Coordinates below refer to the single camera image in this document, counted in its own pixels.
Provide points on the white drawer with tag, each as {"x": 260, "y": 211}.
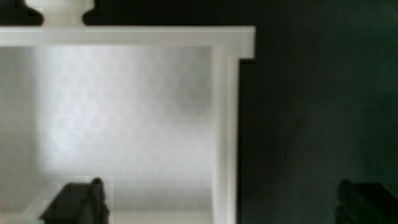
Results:
{"x": 119, "y": 112}

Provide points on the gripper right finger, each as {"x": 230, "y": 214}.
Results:
{"x": 366, "y": 204}

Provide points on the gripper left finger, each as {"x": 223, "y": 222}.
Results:
{"x": 70, "y": 204}

